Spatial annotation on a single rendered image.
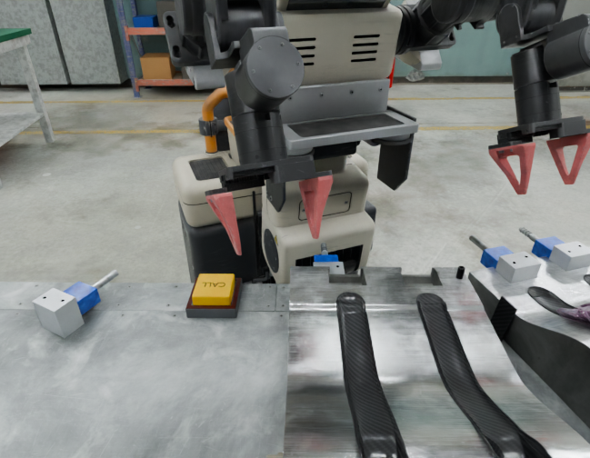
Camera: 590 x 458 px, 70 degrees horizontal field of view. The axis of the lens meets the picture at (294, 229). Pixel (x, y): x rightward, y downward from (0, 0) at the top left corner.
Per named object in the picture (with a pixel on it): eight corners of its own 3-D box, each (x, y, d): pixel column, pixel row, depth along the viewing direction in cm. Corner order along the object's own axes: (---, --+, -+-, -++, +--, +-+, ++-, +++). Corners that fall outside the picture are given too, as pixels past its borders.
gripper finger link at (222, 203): (287, 248, 47) (274, 165, 46) (225, 262, 45) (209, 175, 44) (271, 243, 54) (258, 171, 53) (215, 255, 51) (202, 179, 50)
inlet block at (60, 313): (109, 280, 75) (102, 255, 72) (130, 288, 73) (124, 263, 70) (43, 327, 65) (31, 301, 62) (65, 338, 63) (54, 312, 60)
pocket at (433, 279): (395, 285, 65) (398, 266, 64) (429, 285, 65) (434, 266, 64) (402, 305, 62) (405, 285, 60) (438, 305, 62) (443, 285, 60)
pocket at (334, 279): (326, 284, 66) (327, 265, 64) (360, 285, 66) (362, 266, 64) (328, 304, 62) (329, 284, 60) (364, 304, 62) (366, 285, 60)
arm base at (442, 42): (442, 8, 85) (390, 10, 81) (469, -19, 77) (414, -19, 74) (452, 48, 84) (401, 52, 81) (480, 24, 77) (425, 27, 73)
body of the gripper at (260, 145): (316, 170, 48) (306, 104, 47) (229, 184, 45) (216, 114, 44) (297, 174, 54) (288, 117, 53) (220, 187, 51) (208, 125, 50)
